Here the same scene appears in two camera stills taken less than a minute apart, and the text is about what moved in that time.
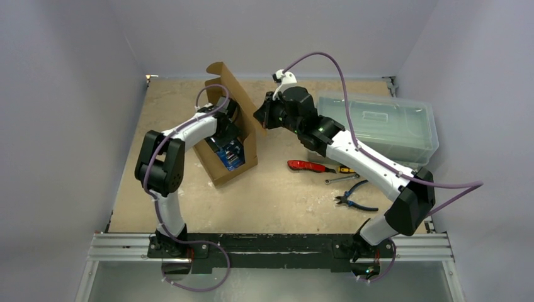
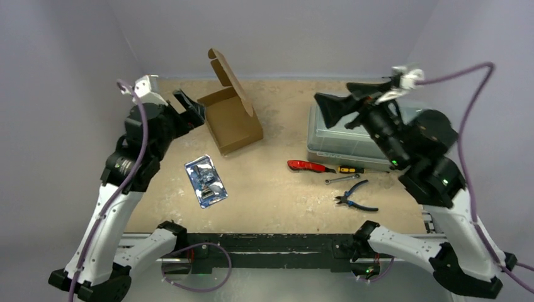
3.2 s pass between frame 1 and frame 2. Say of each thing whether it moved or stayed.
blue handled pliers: stayed
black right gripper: moved
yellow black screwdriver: stayed
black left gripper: moved
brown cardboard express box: moved
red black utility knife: stayed
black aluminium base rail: stayed
